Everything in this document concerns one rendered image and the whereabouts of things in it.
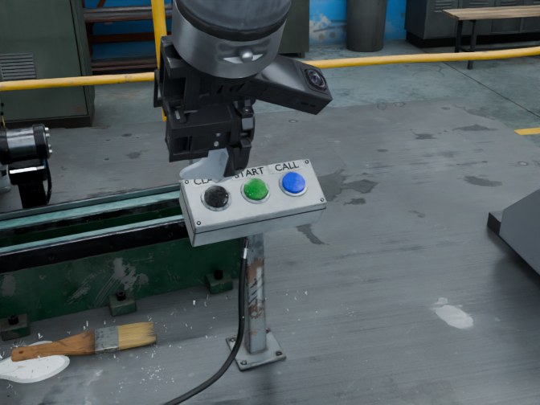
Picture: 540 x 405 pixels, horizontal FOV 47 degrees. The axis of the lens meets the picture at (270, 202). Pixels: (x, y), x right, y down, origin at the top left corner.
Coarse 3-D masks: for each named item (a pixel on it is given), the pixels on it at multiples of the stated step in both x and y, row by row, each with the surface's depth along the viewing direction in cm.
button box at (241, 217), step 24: (264, 168) 78; (288, 168) 79; (312, 168) 80; (192, 192) 75; (240, 192) 76; (288, 192) 77; (312, 192) 78; (192, 216) 73; (216, 216) 74; (240, 216) 74; (264, 216) 75; (288, 216) 77; (312, 216) 80; (192, 240) 75; (216, 240) 77
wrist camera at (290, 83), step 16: (272, 64) 57; (288, 64) 59; (304, 64) 61; (256, 80) 54; (272, 80) 56; (288, 80) 58; (304, 80) 59; (320, 80) 60; (256, 96) 56; (272, 96) 57; (288, 96) 58; (304, 96) 59; (320, 96) 60
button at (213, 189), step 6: (210, 186) 75; (216, 186) 75; (222, 186) 75; (210, 192) 74; (216, 192) 74; (222, 192) 75; (204, 198) 74; (210, 198) 74; (216, 198) 74; (222, 198) 74; (228, 198) 75; (210, 204) 74; (216, 204) 74; (222, 204) 74
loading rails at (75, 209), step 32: (128, 192) 108; (160, 192) 110; (0, 224) 100; (32, 224) 101; (64, 224) 103; (96, 224) 105; (128, 224) 100; (160, 224) 98; (0, 256) 90; (32, 256) 92; (64, 256) 94; (96, 256) 96; (128, 256) 98; (160, 256) 100; (192, 256) 102; (224, 256) 104; (0, 288) 92; (32, 288) 94; (64, 288) 96; (96, 288) 98; (128, 288) 100; (160, 288) 102; (224, 288) 103; (0, 320) 95; (32, 320) 96
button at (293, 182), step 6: (288, 174) 78; (294, 174) 78; (300, 174) 78; (282, 180) 77; (288, 180) 77; (294, 180) 77; (300, 180) 78; (288, 186) 77; (294, 186) 77; (300, 186) 77; (294, 192) 77; (300, 192) 77
